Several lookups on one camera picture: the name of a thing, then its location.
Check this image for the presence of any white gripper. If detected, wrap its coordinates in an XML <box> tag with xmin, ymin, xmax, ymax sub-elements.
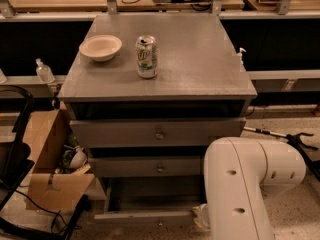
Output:
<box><xmin>192</xmin><ymin>204</ymin><xmax>210</xmax><ymax>231</ymax></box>

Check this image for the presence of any grey bottom drawer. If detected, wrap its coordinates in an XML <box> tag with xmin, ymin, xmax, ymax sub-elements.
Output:
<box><xmin>95</xmin><ymin>175</ymin><xmax>205</xmax><ymax>225</ymax></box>

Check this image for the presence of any grey drawer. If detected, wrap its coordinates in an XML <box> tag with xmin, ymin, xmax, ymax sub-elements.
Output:
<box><xmin>89</xmin><ymin>156</ymin><xmax>203</xmax><ymax>178</ymax></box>
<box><xmin>95</xmin><ymin>175</ymin><xmax>205</xmax><ymax>225</ymax></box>
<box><xmin>70</xmin><ymin>118</ymin><xmax>246</xmax><ymax>148</ymax></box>

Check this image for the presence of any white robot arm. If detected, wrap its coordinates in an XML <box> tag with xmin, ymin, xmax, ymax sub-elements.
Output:
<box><xmin>195</xmin><ymin>137</ymin><xmax>306</xmax><ymax>240</ymax></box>

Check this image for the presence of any grey middle drawer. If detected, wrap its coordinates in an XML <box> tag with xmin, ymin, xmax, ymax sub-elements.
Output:
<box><xmin>89</xmin><ymin>156</ymin><xmax>203</xmax><ymax>178</ymax></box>

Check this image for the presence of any grey top drawer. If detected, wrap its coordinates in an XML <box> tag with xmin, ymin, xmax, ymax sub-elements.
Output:
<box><xmin>70</xmin><ymin>118</ymin><xmax>246</xmax><ymax>148</ymax></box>

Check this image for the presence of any grey drawer cabinet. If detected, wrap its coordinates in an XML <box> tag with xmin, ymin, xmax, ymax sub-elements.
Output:
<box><xmin>58</xmin><ymin>13</ymin><xmax>258</xmax><ymax>185</ymax></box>

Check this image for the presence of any black stand with metal rod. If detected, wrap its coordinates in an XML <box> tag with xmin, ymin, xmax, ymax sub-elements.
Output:
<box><xmin>244</xmin><ymin>127</ymin><xmax>320</xmax><ymax>181</ymax></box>

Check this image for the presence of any white cup in box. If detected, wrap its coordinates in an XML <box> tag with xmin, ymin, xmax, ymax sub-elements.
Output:
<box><xmin>68</xmin><ymin>146</ymin><xmax>88</xmax><ymax>169</ymax></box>

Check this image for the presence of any white pump bottle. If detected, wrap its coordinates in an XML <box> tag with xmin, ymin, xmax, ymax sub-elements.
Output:
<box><xmin>237</xmin><ymin>47</ymin><xmax>247</xmax><ymax>65</ymax></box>

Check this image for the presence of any green white soda can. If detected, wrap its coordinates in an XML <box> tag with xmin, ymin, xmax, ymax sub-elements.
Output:
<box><xmin>136</xmin><ymin>35</ymin><xmax>158</xmax><ymax>79</ymax></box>

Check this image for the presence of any brown cardboard box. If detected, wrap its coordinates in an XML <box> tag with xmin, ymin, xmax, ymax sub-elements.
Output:
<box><xmin>24</xmin><ymin>110</ymin><xmax>94</xmax><ymax>211</ymax></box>

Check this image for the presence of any white bowl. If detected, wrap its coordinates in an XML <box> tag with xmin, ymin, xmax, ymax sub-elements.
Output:
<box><xmin>79</xmin><ymin>35</ymin><xmax>122</xmax><ymax>62</ymax></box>

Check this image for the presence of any clear sanitizer bottle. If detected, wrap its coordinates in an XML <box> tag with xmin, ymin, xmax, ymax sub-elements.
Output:
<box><xmin>36</xmin><ymin>58</ymin><xmax>55</xmax><ymax>84</ymax></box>

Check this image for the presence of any wooden desk right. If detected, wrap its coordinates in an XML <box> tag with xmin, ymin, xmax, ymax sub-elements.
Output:
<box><xmin>243</xmin><ymin>0</ymin><xmax>320</xmax><ymax>11</ymax></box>

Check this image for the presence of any black floor cable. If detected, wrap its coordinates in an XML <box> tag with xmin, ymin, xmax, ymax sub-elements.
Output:
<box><xmin>0</xmin><ymin>180</ymin><xmax>83</xmax><ymax>236</ymax></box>

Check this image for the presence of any black chair frame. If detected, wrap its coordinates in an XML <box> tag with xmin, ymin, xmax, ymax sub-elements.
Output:
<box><xmin>0</xmin><ymin>85</ymin><xmax>90</xmax><ymax>240</ymax></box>

